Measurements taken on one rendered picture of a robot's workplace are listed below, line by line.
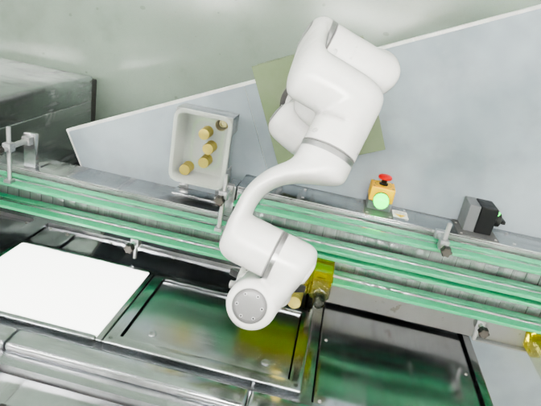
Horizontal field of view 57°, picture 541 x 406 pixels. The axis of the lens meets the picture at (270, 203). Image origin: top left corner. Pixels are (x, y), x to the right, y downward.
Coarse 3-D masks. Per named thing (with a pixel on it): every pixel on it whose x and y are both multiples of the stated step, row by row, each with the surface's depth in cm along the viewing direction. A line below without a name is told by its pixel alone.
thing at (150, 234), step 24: (0, 192) 156; (48, 216) 147; (72, 216) 150; (96, 216) 151; (144, 240) 144; (168, 240) 145; (192, 240) 148; (360, 288) 138; (384, 288) 141; (408, 288) 143; (456, 312) 135; (480, 312) 137; (504, 312) 140
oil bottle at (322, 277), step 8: (320, 264) 134; (328, 264) 135; (312, 272) 131; (320, 272) 130; (328, 272) 131; (312, 280) 127; (320, 280) 127; (328, 280) 127; (312, 288) 126; (320, 288) 125; (328, 288) 126; (312, 296) 127; (328, 296) 127
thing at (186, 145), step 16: (176, 112) 142; (192, 112) 141; (176, 128) 144; (192, 128) 150; (176, 144) 147; (192, 144) 152; (224, 144) 150; (176, 160) 150; (192, 160) 154; (224, 160) 145; (176, 176) 150; (192, 176) 152; (208, 176) 153
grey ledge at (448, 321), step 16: (336, 288) 148; (352, 304) 149; (368, 304) 149; (384, 304) 148; (400, 304) 147; (416, 320) 148; (432, 320) 147; (448, 320) 146; (464, 320) 145; (496, 336) 145; (512, 336) 144
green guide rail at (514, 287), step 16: (304, 240) 138; (320, 240) 141; (336, 240) 142; (352, 256) 135; (368, 256) 136; (384, 256) 138; (400, 256) 139; (416, 272) 133; (432, 272) 133; (448, 272) 136; (464, 272) 137; (480, 272) 138; (496, 288) 131; (512, 288) 133; (528, 288) 135
